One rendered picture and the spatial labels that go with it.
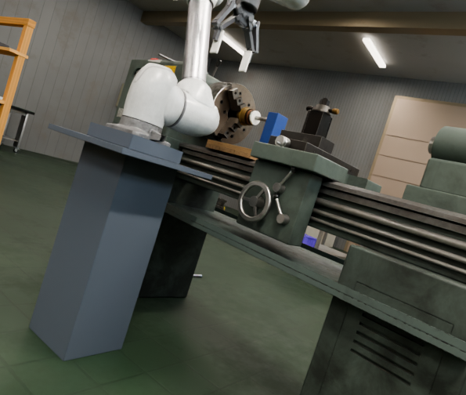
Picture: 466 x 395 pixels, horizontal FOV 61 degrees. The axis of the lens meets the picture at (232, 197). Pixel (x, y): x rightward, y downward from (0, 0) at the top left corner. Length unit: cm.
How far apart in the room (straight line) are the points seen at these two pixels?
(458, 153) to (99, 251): 120
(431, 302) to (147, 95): 110
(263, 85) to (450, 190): 994
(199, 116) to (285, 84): 929
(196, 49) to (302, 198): 76
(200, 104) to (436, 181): 88
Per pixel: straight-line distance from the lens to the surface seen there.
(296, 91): 1058
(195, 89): 160
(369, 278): 127
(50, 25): 961
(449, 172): 141
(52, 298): 160
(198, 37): 175
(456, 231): 129
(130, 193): 140
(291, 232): 139
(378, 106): 965
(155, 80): 147
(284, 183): 144
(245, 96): 214
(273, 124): 185
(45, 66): 955
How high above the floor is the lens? 76
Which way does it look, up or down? 3 degrees down
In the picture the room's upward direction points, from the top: 18 degrees clockwise
